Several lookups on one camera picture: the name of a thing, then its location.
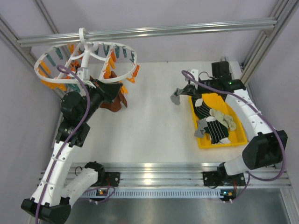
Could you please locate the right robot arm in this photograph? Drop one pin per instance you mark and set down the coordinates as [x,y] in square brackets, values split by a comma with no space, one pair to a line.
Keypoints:
[265,146]

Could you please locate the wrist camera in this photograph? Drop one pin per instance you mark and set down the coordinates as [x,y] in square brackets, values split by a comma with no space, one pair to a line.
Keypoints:
[193,74]
[83,73]

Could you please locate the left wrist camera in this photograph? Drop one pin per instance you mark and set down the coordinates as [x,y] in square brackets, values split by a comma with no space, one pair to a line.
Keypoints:
[83,73]

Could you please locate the aluminium top crossbar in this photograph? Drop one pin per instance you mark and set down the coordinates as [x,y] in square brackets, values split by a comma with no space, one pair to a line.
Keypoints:
[187,29]

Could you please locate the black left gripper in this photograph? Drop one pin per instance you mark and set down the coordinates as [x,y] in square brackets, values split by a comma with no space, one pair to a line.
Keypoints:
[108,91]

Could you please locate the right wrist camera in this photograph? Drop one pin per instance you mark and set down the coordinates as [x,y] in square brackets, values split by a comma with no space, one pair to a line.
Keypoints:
[193,74]

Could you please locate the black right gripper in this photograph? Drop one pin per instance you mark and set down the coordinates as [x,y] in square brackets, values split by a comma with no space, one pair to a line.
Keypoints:
[191,90]

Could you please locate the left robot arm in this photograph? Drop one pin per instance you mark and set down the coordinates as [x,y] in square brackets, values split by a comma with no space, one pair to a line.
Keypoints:
[53,199]

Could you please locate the white round clip hanger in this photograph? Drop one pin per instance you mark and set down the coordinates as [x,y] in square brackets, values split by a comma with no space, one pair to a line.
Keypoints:
[102,51]

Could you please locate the yellow plastic tray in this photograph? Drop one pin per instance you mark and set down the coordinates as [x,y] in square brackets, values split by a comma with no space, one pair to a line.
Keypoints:
[237,137]

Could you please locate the beige sock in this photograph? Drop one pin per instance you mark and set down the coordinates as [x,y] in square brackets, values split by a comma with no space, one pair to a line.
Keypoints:
[224,119]

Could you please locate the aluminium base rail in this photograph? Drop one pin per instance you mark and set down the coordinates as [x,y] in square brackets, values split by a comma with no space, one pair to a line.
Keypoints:
[186,175]

